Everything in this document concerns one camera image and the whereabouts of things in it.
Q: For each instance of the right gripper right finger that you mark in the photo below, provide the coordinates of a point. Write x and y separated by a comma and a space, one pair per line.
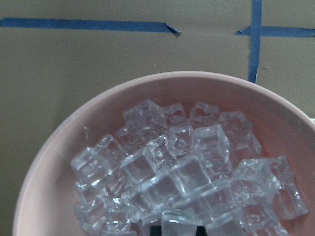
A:
200, 231

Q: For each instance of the pink bowl of ice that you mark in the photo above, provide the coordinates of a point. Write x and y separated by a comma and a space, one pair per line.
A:
45, 203

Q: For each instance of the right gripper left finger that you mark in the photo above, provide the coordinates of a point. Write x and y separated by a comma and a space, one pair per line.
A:
156, 230

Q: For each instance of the clear acrylic ice cube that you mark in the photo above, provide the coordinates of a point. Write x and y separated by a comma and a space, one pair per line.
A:
176, 222

